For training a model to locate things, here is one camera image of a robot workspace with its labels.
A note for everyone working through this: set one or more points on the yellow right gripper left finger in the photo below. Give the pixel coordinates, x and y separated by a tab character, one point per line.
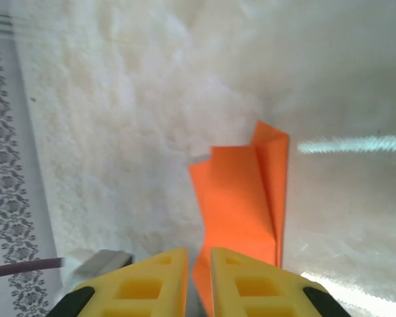
145	290

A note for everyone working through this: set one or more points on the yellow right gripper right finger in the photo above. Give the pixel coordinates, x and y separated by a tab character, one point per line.
250	290

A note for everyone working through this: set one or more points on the orange paper sheet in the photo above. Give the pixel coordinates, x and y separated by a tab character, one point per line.
237	198

